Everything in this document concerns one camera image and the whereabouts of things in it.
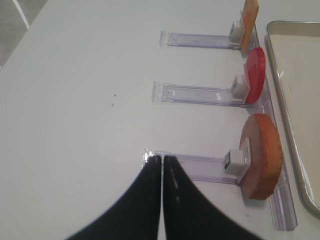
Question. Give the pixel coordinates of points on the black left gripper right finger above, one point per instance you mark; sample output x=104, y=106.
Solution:
x=189, y=215

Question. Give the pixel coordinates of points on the clear acrylic bun pusher rack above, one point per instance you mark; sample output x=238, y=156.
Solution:
x=198, y=168

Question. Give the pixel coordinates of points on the metal serving tray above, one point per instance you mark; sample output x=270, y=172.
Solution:
x=293, y=48

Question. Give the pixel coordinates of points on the red tomato slice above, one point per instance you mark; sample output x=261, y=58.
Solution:
x=255, y=73

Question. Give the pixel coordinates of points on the clear acrylic cheese pusher rack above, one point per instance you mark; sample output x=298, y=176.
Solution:
x=174, y=39

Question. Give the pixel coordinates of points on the brown bun slice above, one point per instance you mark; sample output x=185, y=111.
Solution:
x=266, y=157

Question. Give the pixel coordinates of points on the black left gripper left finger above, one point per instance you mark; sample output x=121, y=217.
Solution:
x=136, y=215

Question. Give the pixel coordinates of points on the grey bun rack pusher block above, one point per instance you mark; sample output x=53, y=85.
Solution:
x=237, y=162

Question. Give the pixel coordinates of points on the grey cheese rack pusher block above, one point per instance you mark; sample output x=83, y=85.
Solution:
x=236, y=32

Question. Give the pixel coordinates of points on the grey tomato rack pusher block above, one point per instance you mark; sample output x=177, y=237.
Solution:
x=240, y=87

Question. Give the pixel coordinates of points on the clear acrylic tomato pusher rack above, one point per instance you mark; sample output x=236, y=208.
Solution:
x=173, y=93

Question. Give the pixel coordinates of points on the orange cheese slice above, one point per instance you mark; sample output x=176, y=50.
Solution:
x=248, y=15

